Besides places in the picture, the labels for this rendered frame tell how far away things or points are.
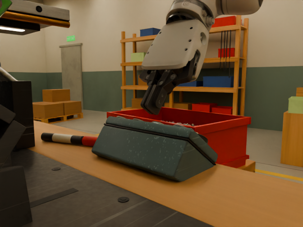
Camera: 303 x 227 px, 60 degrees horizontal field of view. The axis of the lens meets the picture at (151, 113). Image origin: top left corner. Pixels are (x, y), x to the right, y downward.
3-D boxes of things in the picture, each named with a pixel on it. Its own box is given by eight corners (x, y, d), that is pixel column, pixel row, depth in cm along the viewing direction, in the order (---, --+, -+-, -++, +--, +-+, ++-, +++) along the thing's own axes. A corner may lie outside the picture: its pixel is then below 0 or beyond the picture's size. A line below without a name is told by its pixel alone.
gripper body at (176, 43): (220, 35, 47) (199, 87, 44) (175, 41, 54) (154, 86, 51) (203, 3, 42) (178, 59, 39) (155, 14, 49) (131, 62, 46)
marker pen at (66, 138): (40, 141, 47) (39, 133, 47) (47, 139, 48) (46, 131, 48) (103, 148, 42) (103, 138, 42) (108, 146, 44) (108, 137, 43)
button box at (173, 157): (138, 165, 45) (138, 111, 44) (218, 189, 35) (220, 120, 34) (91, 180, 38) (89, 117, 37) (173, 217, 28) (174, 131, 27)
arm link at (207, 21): (222, 29, 49) (217, 41, 48) (183, 34, 55) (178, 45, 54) (203, -7, 43) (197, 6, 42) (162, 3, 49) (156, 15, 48)
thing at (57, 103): (61, 115, 724) (60, 88, 714) (83, 118, 685) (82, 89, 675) (21, 122, 621) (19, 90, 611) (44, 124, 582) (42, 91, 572)
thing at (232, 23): (234, 132, 504) (239, 12, 475) (121, 118, 686) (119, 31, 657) (244, 128, 547) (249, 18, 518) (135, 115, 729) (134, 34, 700)
